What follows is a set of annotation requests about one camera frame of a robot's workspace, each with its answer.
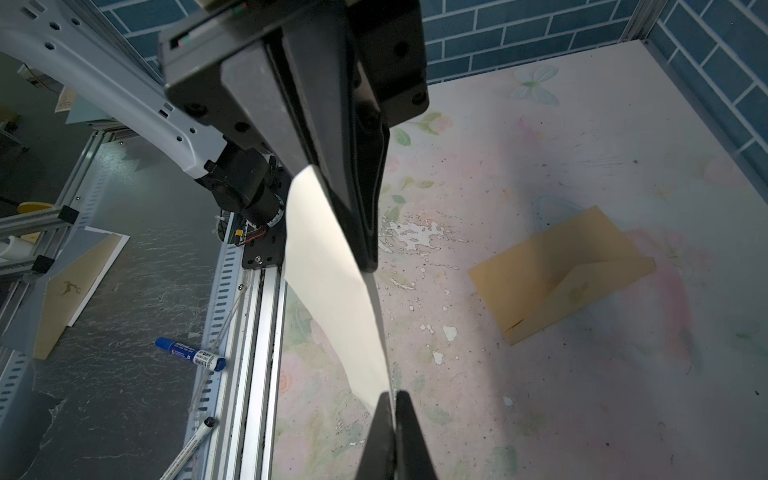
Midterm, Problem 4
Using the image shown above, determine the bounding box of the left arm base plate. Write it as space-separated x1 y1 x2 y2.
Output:
216 167 291 270

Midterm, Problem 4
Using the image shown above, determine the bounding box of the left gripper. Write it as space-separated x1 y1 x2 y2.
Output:
158 1 429 273

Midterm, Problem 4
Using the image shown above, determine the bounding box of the beige letter paper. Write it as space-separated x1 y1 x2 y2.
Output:
284 165 392 412

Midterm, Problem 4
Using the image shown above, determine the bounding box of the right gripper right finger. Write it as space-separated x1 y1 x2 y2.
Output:
395 390 437 480

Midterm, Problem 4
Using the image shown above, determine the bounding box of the black white marker pen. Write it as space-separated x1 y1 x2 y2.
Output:
160 416 218 480

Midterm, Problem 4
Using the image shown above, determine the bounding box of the blue marker pen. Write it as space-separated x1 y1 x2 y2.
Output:
154 337 227 372

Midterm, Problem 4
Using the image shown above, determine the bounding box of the yellow envelope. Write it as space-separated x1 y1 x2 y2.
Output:
469 206 656 345

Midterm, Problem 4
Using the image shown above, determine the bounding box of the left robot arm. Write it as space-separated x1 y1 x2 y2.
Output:
1 1 429 272

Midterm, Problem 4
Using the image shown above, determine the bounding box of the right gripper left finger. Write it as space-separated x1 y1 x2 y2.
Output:
355 392 396 480

